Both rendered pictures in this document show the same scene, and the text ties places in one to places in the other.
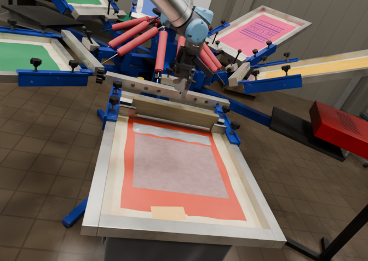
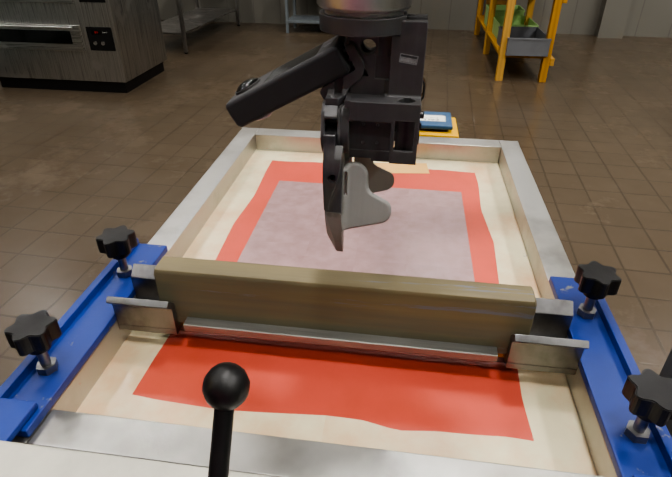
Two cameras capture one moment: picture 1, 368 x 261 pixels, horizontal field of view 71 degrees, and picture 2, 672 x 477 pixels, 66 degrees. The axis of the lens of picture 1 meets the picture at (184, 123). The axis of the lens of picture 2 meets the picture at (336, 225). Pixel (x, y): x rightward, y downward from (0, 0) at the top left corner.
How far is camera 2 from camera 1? 1.48 m
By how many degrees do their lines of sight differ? 116
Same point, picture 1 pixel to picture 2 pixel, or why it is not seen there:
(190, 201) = not seen: hidden behind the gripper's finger
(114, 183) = (494, 195)
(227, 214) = (301, 165)
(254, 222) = (259, 159)
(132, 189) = (460, 189)
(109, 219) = (487, 143)
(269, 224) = (251, 137)
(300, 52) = not seen: outside the picture
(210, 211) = not seen: hidden behind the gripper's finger
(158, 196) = (415, 182)
